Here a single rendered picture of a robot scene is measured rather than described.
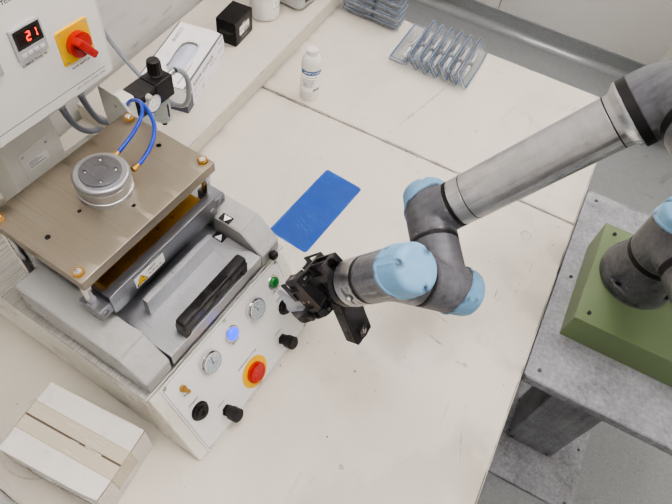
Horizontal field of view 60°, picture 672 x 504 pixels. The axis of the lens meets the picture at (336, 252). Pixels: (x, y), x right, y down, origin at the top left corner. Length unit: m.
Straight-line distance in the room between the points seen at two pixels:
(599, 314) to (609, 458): 0.93
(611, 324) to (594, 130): 0.53
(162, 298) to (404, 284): 0.39
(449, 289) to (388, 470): 0.39
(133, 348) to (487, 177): 0.56
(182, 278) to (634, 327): 0.86
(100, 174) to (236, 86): 0.72
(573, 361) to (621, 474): 0.89
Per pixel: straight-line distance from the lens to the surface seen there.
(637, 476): 2.16
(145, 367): 0.90
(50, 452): 1.04
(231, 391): 1.05
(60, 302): 0.95
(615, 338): 1.27
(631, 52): 3.35
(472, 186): 0.88
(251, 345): 1.05
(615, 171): 2.87
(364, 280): 0.81
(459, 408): 1.15
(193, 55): 1.53
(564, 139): 0.84
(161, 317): 0.94
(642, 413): 1.31
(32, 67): 0.92
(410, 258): 0.77
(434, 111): 1.61
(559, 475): 2.02
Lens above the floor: 1.79
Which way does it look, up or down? 55 degrees down
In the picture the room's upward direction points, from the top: 10 degrees clockwise
